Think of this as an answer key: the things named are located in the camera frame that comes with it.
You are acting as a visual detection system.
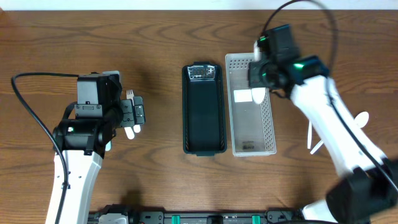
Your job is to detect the white fork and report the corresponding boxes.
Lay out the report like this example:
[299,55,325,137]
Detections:
[124,127,135,140]
[126,90,141,133]

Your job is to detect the white spoon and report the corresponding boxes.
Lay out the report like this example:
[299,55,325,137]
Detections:
[354,111,369,128]
[251,88,266,105]
[307,121,312,149]
[310,141,323,154]

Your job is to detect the pale green plastic fork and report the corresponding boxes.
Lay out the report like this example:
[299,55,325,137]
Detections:
[105,141,112,151]

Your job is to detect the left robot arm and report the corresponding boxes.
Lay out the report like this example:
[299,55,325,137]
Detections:
[46,71,146,223]

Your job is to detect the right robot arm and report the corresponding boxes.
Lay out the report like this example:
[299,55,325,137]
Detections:
[248,25,397,223]

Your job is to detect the clear plastic basket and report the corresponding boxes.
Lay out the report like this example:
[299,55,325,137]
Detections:
[225,53,277,157]

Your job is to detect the black plastic basket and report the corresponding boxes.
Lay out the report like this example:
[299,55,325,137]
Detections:
[182,62,228,156]

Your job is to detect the right black cable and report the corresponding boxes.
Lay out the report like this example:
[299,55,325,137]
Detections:
[261,0,398,192]

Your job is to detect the black cable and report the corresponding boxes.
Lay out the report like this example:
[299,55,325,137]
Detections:
[11,72,79,224]
[261,0,398,192]

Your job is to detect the left black cable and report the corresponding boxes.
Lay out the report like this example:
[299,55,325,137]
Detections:
[11,72,79,224]

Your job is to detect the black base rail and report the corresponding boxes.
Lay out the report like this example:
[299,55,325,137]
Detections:
[87,204,304,224]

